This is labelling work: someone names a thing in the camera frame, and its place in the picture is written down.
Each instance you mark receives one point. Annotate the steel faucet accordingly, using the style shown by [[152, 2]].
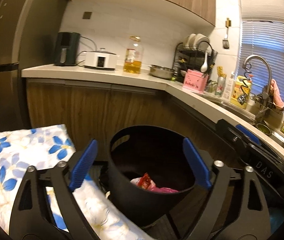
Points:
[[257, 57]]

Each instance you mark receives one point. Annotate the blue floral tablecloth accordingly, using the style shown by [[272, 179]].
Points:
[[19, 140]]

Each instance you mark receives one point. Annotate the black spiral hanger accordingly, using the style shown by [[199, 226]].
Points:
[[243, 97]]

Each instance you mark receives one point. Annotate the cooking oil bottle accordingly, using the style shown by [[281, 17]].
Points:
[[132, 65]]

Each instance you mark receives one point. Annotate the wooden base cabinet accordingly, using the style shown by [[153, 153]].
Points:
[[81, 110]]

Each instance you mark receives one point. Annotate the window blinds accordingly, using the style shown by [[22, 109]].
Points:
[[277, 42]]

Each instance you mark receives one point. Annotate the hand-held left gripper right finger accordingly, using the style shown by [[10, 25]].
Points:
[[197, 165]]

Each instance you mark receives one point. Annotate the black dish rack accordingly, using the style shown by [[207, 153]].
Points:
[[182, 60]]

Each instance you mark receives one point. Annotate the black air fryer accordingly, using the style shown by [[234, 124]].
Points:
[[65, 47]]

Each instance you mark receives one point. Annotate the pink plastic bag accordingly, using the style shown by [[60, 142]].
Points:
[[167, 190]]

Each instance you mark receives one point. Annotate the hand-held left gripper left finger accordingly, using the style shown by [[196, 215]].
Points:
[[81, 165]]

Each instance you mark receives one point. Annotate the hanging metal spatula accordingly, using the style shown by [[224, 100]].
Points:
[[226, 43]]

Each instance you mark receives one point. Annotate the white kitchen countertop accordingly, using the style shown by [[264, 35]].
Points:
[[94, 72]]

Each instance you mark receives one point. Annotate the dark wall switch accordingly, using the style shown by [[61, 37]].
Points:
[[87, 15]]

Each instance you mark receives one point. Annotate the dark steel refrigerator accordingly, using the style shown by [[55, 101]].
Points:
[[6, 30]]

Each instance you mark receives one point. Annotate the steel bowl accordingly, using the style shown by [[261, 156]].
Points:
[[160, 72]]

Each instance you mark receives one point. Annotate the white spoon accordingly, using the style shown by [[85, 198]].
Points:
[[204, 66]]

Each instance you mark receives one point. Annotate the person's blue pants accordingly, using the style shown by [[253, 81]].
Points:
[[279, 217]]

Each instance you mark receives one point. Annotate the red and white snack bag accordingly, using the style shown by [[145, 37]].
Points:
[[144, 180]]

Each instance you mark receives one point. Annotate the white rice cooker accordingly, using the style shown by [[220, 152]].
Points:
[[100, 60]]

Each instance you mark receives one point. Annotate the black trash bin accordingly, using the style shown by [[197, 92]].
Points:
[[142, 200]]

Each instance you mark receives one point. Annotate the yellow detergent bottle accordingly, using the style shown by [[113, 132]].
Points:
[[238, 90]]

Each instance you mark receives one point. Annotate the pink utensil holder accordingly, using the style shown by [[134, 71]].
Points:
[[194, 81]]

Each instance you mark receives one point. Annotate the green and white can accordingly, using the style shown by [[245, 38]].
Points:
[[220, 87]]

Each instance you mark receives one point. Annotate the row of white plates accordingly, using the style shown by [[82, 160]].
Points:
[[195, 40]]

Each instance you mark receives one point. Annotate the steel sink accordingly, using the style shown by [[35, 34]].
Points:
[[269, 130]]

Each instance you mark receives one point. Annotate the pink dish cloth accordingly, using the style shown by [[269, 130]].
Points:
[[278, 95]]

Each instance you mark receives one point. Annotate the white soap bottle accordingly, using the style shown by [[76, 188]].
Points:
[[228, 87]]

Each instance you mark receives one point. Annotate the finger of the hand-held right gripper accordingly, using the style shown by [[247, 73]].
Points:
[[228, 135], [248, 133]]

